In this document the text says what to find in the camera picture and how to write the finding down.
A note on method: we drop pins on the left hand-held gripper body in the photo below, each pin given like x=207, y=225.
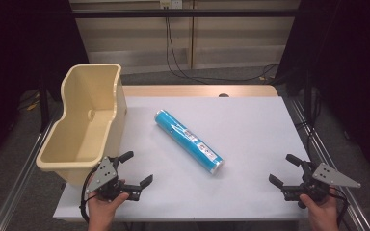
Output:
x=105, y=174

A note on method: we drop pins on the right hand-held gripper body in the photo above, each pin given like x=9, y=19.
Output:
x=321, y=179

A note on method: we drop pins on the person's right hand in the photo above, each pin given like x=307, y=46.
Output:
x=321, y=210

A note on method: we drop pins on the person's left hand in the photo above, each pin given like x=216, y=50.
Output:
x=106, y=208

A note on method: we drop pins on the white table mat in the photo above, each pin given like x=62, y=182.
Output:
x=237, y=154

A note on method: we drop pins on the beige plastic bin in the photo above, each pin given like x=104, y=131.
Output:
x=86, y=128

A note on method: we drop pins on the blue cylindrical tube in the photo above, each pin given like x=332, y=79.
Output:
x=188, y=141

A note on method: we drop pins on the dark curtain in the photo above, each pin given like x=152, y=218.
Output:
x=16, y=48
x=350, y=64

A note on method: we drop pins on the metal floor rail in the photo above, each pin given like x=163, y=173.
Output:
x=22, y=170
x=330, y=160

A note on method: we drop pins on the black stand post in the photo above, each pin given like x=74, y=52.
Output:
x=44, y=102

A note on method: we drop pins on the black horizontal frame bar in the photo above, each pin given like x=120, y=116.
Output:
x=186, y=13

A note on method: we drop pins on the white wall socket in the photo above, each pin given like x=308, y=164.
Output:
x=171, y=3

